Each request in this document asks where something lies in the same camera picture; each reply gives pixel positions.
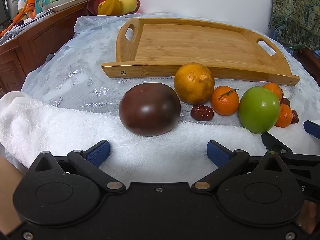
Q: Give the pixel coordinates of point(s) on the white towel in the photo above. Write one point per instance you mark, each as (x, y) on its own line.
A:
(50, 125)

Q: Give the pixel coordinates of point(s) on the large orange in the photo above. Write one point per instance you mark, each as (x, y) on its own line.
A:
(193, 82)

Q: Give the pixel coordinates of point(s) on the person's right hand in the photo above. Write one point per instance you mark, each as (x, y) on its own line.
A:
(307, 216)

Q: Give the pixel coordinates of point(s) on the mandarin with stem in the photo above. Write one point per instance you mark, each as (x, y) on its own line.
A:
(223, 102)

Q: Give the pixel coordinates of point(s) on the small mandarin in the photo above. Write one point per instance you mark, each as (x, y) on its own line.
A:
(285, 116)
(275, 88)

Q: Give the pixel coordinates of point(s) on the yellow fruits in bowl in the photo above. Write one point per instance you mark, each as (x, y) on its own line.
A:
(111, 6)

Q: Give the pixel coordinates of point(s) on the red date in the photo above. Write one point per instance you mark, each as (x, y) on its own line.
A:
(295, 116)
(202, 112)
(285, 102)

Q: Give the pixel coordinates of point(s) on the white tray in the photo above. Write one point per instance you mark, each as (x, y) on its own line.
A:
(65, 3)

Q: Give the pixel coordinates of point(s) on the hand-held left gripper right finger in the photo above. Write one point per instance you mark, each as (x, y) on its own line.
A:
(218, 153)

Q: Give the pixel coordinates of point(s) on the red glass bowl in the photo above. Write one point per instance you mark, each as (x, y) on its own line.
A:
(93, 5)

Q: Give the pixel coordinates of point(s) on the wooden tray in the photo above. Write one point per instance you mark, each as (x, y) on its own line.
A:
(187, 42)

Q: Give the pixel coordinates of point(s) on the wooden cabinet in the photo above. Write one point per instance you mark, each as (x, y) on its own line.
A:
(50, 37)

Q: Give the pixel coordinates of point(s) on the green patterned cloth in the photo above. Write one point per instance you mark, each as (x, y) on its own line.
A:
(295, 12)

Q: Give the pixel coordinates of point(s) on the black fan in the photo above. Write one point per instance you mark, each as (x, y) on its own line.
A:
(5, 2)

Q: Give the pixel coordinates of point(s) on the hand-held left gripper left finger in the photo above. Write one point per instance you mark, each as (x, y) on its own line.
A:
(98, 152)

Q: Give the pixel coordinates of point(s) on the dark purple round fruit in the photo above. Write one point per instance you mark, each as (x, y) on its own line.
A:
(150, 110)

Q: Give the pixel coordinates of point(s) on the yellow mango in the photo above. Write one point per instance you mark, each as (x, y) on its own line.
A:
(128, 3)

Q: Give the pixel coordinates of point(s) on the green apple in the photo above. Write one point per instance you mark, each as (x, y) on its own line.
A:
(257, 110)

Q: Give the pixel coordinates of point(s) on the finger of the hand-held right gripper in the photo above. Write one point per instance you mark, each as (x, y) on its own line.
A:
(312, 129)
(287, 147)

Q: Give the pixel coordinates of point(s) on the small orange fruit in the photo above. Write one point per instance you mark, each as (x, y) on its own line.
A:
(101, 5)

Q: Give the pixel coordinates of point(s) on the papers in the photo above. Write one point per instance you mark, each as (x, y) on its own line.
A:
(25, 22)

